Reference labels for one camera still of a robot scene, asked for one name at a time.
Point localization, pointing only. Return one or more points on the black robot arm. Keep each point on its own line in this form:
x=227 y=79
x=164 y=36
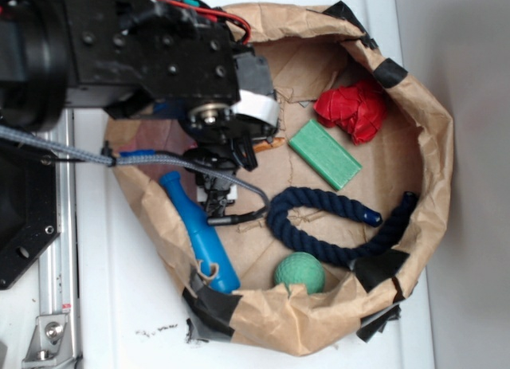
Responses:
x=142 y=60

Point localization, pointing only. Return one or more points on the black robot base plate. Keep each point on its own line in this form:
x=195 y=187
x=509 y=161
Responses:
x=28 y=208

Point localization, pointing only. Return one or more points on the tan conch shell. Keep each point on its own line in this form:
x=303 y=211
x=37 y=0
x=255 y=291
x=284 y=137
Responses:
x=266 y=145

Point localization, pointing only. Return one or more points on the green textured ball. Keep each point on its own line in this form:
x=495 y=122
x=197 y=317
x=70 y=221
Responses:
x=300 y=268

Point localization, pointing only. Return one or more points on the metal corner bracket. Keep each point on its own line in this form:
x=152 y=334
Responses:
x=51 y=345

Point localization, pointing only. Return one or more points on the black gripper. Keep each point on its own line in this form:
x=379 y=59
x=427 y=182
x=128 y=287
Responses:
x=235 y=128

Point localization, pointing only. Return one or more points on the green rectangular block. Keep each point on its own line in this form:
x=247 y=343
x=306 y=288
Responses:
x=331 y=161

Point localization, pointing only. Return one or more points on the aluminium extrusion rail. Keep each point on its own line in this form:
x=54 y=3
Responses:
x=58 y=265

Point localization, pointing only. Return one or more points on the brown paper bag bin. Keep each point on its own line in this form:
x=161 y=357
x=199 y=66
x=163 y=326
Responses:
x=308 y=49

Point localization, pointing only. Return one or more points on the crumpled red cloth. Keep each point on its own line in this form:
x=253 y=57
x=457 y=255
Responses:
x=358 y=109

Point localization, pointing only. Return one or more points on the blue plastic bowling pin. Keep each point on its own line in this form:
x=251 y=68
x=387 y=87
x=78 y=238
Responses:
x=213 y=261

